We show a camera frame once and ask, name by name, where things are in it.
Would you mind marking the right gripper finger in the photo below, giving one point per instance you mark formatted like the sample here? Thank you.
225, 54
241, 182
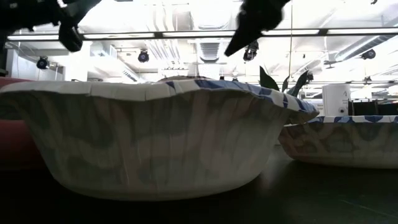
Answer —
241, 42

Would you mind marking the red plastic bowl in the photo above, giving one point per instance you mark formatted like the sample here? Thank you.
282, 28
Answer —
15, 143

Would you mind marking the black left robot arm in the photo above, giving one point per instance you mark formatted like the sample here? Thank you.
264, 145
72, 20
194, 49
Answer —
25, 12

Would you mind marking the black ceiling spotlight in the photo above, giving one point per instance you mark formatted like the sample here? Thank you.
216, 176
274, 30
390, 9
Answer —
42, 63
250, 51
143, 57
368, 54

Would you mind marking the ceiling air vent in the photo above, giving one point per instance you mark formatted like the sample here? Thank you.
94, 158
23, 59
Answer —
209, 51

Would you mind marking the green leafy plant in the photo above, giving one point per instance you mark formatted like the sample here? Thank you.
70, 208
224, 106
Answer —
268, 81

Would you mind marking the long ceiling light bar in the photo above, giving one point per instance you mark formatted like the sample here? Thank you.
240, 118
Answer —
192, 33

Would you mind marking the white cylindrical appliance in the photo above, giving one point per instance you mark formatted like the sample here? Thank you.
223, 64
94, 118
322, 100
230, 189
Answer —
335, 99

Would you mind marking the large blue-patterned paper bowl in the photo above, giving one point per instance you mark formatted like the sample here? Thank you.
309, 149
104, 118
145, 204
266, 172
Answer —
149, 140

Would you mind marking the black room partition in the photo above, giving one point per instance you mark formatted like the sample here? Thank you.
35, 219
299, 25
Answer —
373, 107

